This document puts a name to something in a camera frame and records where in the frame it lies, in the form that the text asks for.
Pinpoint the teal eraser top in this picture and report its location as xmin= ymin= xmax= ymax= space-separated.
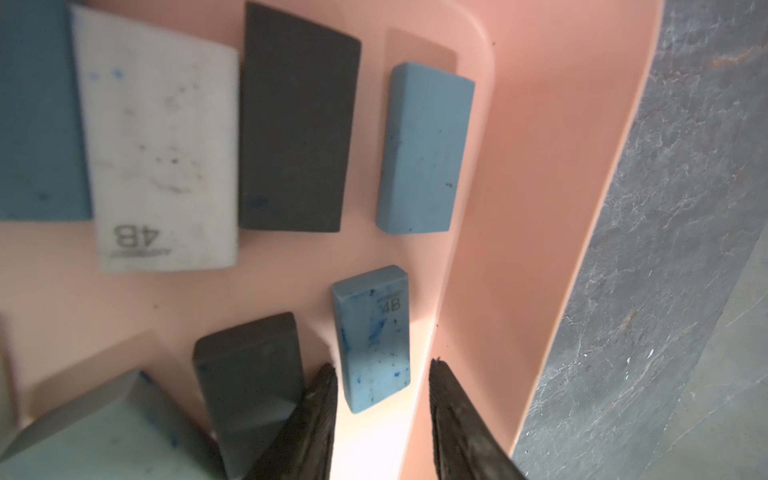
xmin=1 ymin=1 xmax=92 ymax=222

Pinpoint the black eraser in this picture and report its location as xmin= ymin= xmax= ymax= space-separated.
xmin=239 ymin=2 xmax=362 ymax=233
xmin=192 ymin=312 xmax=304 ymax=479

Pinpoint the black eraser front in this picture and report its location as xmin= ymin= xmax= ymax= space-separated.
xmin=192 ymin=312 xmax=304 ymax=479

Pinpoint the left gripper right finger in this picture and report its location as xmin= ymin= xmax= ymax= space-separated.
xmin=429 ymin=359 xmax=525 ymax=480

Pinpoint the teal eraser pile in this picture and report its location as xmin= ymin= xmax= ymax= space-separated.
xmin=331 ymin=265 xmax=411 ymax=414

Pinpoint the pink storage tray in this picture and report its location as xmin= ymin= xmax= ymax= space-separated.
xmin=1 ymin=1 xmax=661 ymax=479

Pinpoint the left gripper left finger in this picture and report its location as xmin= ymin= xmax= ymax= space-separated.
xmin=245 ymin=363 xmax=338 ymax=480

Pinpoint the grey eraser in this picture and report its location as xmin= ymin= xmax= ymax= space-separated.
xmin=1 ymin=369 xmax=226 ymax=479

